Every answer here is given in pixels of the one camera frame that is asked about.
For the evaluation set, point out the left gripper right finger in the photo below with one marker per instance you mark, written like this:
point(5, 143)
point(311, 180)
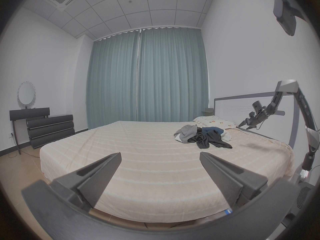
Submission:
point(222, 176)

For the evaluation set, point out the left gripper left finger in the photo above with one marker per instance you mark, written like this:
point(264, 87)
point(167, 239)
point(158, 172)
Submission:
point(100, 174)

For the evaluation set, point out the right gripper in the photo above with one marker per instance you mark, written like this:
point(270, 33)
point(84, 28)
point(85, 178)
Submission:
point(258, 119)

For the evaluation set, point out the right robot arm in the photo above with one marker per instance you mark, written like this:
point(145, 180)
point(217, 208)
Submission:
point(306, 114)

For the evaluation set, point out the bed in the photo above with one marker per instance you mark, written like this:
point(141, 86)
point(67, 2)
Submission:
point(150, 159)

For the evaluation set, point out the pile of clothes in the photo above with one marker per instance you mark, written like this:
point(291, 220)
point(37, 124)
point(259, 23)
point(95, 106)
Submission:
point(190, 134)

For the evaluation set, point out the white printed pillow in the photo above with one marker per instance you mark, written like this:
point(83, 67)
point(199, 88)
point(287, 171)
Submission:
point(215, 122)

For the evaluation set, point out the grey bedside table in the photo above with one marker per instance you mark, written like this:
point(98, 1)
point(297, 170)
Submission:
point(208, 112)

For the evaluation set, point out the blue-green curtain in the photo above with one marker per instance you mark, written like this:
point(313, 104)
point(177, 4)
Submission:
point(112, 84)
point(172, 76)

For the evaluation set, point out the black dressing table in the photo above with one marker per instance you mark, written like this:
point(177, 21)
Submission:
point(27, 114)

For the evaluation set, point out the oval white-framed mirror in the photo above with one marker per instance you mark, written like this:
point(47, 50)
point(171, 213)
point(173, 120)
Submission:
point(26, 94)

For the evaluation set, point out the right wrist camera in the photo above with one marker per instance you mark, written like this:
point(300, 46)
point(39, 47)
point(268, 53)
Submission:
point(258, 106)

